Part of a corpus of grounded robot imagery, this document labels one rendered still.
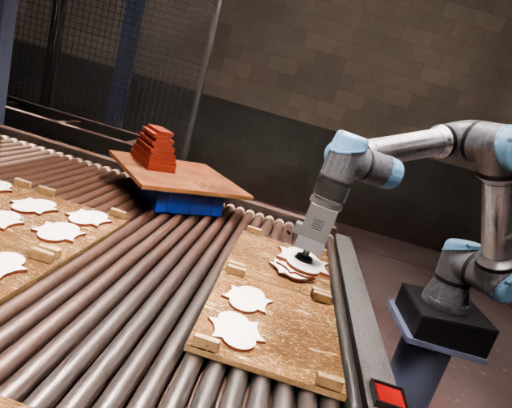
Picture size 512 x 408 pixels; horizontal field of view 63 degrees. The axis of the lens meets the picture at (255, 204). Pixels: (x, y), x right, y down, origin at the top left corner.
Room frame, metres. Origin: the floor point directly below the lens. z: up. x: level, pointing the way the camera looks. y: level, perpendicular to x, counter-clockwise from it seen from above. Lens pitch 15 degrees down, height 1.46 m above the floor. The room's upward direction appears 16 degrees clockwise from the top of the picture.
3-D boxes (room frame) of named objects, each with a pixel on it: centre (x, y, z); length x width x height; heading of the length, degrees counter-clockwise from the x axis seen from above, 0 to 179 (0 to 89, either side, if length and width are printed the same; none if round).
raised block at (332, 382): (0.75, -0.25, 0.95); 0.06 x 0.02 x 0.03; 87
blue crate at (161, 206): (1.74, 0.34, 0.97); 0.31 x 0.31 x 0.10; 36
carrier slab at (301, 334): (0.95, -0.12, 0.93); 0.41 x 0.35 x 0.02; 177
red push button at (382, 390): (0.79, -0.40, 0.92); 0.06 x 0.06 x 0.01; 87
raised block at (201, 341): (0.76, 0.02, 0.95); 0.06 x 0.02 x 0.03; 87
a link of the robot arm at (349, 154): (0.92, -0.16, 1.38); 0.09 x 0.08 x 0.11; 117
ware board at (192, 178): (1.80, 0.36, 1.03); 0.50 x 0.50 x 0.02; 36
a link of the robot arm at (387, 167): (0.98, -0.24, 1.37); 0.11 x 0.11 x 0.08; 27
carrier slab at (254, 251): (1.37, -0.14, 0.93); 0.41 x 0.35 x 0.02; 176
